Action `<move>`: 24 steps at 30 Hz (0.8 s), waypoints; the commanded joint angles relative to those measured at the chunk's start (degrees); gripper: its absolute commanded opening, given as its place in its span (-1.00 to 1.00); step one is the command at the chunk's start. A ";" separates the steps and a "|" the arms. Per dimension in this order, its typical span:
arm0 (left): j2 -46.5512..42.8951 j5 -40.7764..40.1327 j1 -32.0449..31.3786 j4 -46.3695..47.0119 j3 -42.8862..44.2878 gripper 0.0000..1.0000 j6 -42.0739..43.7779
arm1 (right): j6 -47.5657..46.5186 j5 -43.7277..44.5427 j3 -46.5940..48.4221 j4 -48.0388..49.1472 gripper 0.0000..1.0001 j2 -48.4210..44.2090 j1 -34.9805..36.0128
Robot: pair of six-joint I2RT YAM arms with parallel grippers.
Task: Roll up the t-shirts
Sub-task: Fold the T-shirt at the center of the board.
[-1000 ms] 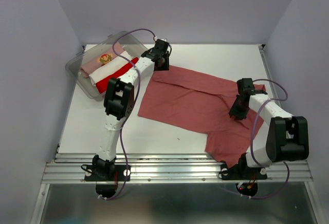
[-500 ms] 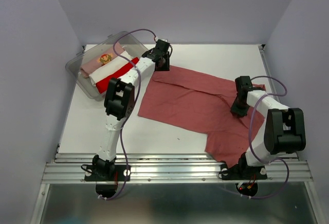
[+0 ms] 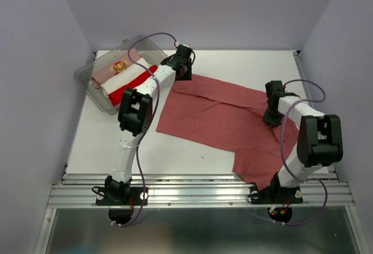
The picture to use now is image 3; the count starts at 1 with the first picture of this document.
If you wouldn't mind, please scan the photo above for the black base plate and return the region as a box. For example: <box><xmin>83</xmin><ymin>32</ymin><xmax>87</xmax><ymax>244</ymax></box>
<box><xmin>247</xmin><ymin>185</ymin><xmax>303</xmax><ymax>205</ymax></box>
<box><xmin>92</xmin><ymin>186</ymin><xmax>148</xmax><ymax>206</ymax></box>

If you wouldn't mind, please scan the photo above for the dusty red t shirt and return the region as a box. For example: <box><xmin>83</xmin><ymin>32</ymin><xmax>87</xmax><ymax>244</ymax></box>
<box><xmin>156</xmin><ymin>75</ymin><xmax>298</xmax><ymax>190</ymax></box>

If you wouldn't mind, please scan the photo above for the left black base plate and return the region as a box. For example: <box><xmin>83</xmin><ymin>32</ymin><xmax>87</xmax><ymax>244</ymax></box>
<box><xmin>92</xmin><ymin>186</ymin><xmax>148</xmax><ymax>206</ymax></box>

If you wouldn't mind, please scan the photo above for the white rolled t shirt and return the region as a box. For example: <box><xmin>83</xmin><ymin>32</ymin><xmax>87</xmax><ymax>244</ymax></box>
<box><xmin>101</xmin><ymin>58</ymin><xmax>150</xmax><ymax>98</ymax></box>

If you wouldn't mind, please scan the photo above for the red rolled t shirt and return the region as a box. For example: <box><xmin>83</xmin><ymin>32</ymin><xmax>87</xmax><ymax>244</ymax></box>
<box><xmin>107</xmin><ymin>71</ymin><xmax>151</xmax><ymax>108</ymax></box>

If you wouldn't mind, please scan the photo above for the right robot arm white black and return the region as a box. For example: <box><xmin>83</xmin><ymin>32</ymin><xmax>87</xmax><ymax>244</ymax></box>
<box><xmin>257</xmin><ymin>80</ymin><xmax>343</xmax><ymax>204</ymax></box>

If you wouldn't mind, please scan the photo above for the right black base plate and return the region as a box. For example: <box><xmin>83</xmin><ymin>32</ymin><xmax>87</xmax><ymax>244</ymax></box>
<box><xmin>247</xmin><ymin>185</ymin><xmax>303</xmax><ymax>205</ymax></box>

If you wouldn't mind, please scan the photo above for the clear plastic storage bin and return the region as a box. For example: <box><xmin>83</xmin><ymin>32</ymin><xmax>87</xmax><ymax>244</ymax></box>
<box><xmin>74</xmin><ymin>36</ymin><xmax>167</xmax><ymax>115</ymax></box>

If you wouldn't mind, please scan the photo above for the pink rolled mario t shirt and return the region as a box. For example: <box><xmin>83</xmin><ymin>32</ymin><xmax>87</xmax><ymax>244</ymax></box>
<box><xmin>91</xmin><ymin>51</ymin><xmax>133</xmax><ymax>89</ymax></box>

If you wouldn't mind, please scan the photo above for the aluminium frame rail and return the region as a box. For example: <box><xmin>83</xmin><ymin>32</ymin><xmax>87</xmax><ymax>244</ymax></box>
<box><xmin>47</xmin><ymin>173</ymin><xmax>355</xmax><ymax>209</ymax></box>

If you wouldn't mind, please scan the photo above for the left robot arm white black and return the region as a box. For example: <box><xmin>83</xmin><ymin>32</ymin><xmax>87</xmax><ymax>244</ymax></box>
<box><xmin>99</xmin><ymin>44</ymin><xmax>195</xmax><ymax>205</ymax></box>

